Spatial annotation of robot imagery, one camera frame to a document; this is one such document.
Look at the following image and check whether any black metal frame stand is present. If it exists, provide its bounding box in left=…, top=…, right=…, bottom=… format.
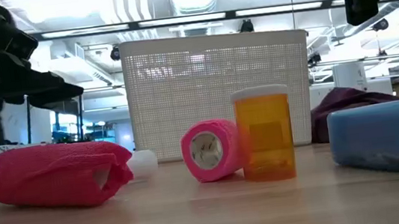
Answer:
left=22, top=88, right=89, bottom=148

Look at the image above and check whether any white pillar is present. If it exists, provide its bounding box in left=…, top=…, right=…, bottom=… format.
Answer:
left=332, top=61, right=369, bottom=94

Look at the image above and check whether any blue box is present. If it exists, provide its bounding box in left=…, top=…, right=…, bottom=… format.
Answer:
left=325, top=97, right=399, bottom=190

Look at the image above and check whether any orange pill bottle white cap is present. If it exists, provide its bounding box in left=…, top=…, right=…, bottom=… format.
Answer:
left=229, top=82, right=299, bottom=186

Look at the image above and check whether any large pink bandage roll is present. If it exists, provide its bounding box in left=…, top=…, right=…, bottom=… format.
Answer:
left=0, top=134, right=138, bottom=218

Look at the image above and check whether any small pink bandage roll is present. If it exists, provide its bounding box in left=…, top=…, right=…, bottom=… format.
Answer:
left=177, top=116, right=248, bottom=185

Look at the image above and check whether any black ceiling camera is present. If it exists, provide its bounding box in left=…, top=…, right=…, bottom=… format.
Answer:
left=371, top=17, right=391, bottom=33
left=237, top=18, right=255, bottom=34
left=109, top=45, right=122, bottom=61
left=306, top=52, right=323, bottom=69

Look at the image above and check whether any maroon cloth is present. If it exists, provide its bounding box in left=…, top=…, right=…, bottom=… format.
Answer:
left=305, top=79, right=399, bottom=145

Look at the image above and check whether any white perforated plastic basket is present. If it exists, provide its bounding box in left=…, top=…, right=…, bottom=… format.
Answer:
left=118, top=21, right=320, bottom=166

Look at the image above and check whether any black overhead frame bar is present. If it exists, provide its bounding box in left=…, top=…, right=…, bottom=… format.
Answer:
left=30, top=0, right=399, bottom=43

